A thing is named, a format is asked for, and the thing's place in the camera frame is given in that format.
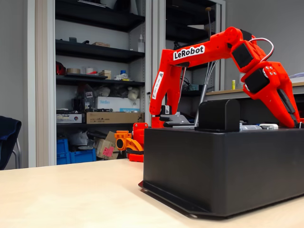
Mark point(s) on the white printed carton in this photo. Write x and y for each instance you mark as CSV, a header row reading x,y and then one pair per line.
x,y
69,118

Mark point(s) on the long brown cardboard box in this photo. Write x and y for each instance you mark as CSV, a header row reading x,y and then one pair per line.
x,y
107,118

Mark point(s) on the black machine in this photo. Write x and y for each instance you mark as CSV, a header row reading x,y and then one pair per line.
x,y
82,99

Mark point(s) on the green electronics box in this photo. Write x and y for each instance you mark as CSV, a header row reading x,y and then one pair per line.
x,y
194,87

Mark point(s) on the dark grey small box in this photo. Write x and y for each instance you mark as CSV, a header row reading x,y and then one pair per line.
x,y
72,39

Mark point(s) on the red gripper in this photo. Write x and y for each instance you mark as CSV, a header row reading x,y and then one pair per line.
x,y
273,89

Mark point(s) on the silver metal hinge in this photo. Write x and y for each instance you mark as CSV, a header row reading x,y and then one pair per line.
x,y
249,127

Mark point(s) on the metal chair frame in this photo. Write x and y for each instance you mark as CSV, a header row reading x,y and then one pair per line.
x,y
19,154

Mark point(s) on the blue capped jar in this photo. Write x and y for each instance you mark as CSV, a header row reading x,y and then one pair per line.
x,y
123,72

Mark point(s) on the metal coat stand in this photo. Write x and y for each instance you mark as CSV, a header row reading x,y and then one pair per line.
x,y
202,97

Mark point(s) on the yellow glue stick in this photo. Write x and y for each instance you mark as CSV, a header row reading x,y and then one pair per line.
x,y
233,84

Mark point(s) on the wooden office desk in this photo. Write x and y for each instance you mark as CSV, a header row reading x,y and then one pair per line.
x,y
223,95

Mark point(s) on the cardboard box pink label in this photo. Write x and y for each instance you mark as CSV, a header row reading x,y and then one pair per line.
x,y
107,149

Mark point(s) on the red robot arm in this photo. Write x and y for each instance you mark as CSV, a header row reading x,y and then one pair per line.
x,y
218,47

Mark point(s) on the red rounded object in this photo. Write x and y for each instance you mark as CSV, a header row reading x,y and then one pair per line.
x,y
59,69

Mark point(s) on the black rounded post block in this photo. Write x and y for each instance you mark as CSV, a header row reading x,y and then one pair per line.
x,y
218,116

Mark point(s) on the white tape roll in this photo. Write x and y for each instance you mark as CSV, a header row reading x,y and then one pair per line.
x,y
89,70

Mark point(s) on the small wooden box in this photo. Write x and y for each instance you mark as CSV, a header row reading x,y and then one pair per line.
x,y
105,74

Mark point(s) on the white plastic bottle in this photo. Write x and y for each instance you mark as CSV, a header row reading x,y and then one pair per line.
x,y
141,45

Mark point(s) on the blue plastic crate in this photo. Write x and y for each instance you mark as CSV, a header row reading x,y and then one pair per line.
x,y
83,156
62,149

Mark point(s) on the red table clamp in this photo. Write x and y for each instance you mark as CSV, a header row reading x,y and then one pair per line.
x,y
136,158

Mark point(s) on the grey metal shelf cabinet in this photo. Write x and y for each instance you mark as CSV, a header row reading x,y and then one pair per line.
x,y
159,9
45,95

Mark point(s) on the white Weller box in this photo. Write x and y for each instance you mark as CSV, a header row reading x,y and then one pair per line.
x,y
111,104

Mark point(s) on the small flat cardboard box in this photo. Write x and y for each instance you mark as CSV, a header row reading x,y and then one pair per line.
x,y
101,44

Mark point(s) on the black task board box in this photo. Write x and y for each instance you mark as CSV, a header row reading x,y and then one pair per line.
x,y
213,171

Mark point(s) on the white crumpled bag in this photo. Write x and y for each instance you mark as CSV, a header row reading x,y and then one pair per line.
x,y
133,93
103,91

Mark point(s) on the white paper stack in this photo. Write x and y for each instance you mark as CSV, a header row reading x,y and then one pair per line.
x,y
298,77

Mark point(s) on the black probe bracket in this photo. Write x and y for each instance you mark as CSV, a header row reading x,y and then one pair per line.
x,y
175,120

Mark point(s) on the orange table clamp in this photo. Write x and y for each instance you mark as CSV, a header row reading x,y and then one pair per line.
x,y
123,142

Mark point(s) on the dark office chair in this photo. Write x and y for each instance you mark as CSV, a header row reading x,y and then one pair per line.
x,y
8,137

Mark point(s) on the white crumpled cloth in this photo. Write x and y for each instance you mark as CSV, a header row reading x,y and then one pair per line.
x,y
121,77

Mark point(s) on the brown tape roll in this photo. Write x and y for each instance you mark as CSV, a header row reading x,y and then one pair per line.
x,y
73,71

